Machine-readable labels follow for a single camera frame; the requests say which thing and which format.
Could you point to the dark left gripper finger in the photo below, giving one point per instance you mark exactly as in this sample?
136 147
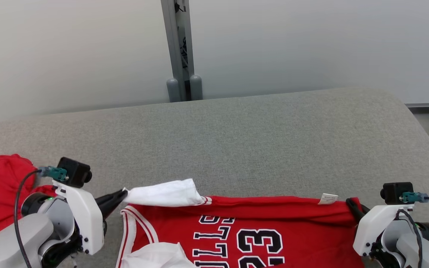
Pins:
109 210
110 198

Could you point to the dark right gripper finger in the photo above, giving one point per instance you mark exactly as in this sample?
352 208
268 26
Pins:
364 209
355 214

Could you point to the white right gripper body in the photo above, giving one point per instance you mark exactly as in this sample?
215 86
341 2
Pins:
371 230

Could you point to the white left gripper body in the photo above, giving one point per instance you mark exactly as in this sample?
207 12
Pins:
86 219

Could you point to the red basketball jersey number 23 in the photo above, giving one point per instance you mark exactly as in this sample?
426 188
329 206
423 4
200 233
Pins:
259 208

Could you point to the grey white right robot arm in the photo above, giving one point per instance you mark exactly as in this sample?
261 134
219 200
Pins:
423 253

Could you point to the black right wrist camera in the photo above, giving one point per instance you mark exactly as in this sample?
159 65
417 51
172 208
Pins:
395 193

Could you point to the grey cylindrical post foot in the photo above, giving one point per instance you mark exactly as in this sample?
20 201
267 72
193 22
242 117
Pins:
173 91
196 88

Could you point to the grey metal partition post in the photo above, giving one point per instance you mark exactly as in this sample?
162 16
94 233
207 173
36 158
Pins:
173 37

